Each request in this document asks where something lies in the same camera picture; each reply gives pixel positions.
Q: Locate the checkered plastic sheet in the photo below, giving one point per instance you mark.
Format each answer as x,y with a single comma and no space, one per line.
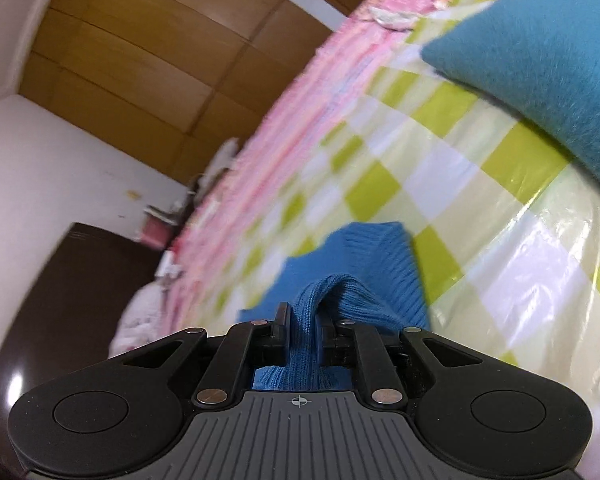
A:
480,175

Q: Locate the wooden wardrobe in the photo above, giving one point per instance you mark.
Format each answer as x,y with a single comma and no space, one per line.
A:
150,55

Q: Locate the dark brown cabinet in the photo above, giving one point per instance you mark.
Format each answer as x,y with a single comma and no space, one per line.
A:
55,305

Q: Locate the pink box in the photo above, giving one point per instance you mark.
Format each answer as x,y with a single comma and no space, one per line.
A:
155,232

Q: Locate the blue knitted sweater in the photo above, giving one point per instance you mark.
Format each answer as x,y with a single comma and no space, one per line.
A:
352,270

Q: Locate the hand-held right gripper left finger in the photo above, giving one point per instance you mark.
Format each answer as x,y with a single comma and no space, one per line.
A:
281,321

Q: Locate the pink fuzzy blanket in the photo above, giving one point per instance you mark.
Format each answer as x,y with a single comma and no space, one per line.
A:
280,125

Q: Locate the white crumpled cloth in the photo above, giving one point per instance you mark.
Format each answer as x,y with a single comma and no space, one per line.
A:
219,162

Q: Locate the teal fuzzy pillow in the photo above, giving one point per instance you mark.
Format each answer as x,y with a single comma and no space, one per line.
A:
535,55

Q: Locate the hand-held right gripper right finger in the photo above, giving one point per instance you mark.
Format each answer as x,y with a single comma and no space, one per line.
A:
328,331

